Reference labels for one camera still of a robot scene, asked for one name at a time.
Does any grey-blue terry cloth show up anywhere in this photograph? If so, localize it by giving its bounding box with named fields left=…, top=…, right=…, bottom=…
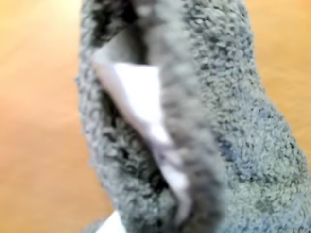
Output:
left=74, top=0, right=311, bottom=233

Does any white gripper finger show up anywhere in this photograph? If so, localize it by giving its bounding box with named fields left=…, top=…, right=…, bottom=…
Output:
left=97, top=210, right=127, bottom=233

